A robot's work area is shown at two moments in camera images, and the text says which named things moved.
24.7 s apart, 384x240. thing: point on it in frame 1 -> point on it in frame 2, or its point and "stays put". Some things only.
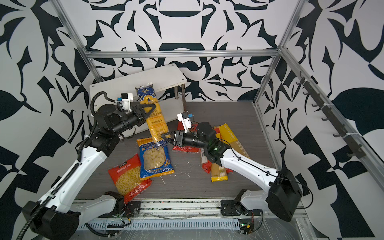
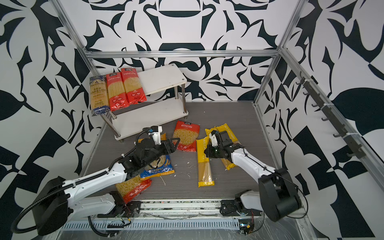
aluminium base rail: (206, 209) stays put
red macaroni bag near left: (127, 178) stays put
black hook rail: (354, 146) stays put
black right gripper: (180, 138) -> (208, 151)
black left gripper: (136, 114) -> (164, 146)
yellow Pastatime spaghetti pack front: (218, 173) -> (204, 173)
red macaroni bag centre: (193, 129) stays put
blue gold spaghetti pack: (156, 120) -> (100, 103)
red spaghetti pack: (207, 167) -> (135, 89)
